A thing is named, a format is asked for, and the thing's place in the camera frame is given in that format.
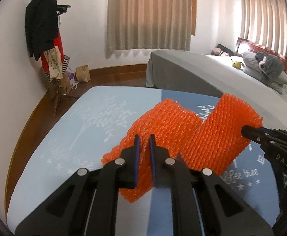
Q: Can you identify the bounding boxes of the red garment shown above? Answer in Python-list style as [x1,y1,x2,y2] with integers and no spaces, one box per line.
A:
[40,29,63,72]

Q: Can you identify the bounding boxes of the brown paper bag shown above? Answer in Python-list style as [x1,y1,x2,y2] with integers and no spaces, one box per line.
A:
[75,65,91,82]

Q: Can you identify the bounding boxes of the orange foam net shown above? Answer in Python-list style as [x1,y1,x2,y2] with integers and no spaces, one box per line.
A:
[180,93,264,176]
[102,98,203,203]

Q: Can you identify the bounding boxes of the black-white striped bag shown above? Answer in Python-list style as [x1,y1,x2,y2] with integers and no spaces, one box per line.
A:
[62,55,71,73]

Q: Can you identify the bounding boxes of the black coat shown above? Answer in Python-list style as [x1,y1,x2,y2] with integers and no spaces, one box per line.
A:
[25,0,58,62]

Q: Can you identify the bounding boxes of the blue printed tablecloth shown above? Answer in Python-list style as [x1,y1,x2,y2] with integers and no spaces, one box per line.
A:
[7,86,287,236]

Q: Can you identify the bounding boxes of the beige curtain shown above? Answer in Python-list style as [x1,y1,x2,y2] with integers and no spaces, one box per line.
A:
[239,0,287,62]
[105,0,193,59]

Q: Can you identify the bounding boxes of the red-brown wooden headboard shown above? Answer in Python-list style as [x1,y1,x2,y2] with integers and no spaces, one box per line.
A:
[234,37,287,96]

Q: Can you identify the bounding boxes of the wooden window frame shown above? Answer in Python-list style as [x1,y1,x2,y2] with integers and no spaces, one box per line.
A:
[191,0,197,36]

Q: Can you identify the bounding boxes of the black pillow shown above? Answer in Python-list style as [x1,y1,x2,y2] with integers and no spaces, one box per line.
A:
[217,44,235,54]

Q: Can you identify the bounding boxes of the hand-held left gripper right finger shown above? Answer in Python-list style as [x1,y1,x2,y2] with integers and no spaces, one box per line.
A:
[150,134,274,236]

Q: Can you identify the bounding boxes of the grey bed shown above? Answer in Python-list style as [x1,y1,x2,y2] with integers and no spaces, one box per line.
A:
[145,49,287,131]

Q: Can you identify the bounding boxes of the beige printed tote bag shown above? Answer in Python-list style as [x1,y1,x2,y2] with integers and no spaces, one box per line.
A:
[44,47,63,80]

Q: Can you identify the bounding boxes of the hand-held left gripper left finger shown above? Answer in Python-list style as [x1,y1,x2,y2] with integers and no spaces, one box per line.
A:
[14,135,140,236]

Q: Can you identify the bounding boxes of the grey folded quilt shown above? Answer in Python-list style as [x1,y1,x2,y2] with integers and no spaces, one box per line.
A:
[242,52,287,94]

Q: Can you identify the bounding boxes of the coat rack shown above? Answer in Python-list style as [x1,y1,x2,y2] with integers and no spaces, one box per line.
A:
[39,0,79,116]

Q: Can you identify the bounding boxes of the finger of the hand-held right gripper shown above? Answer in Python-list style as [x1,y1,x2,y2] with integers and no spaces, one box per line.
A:
[241,125,287,153]
[257,127,287,143]

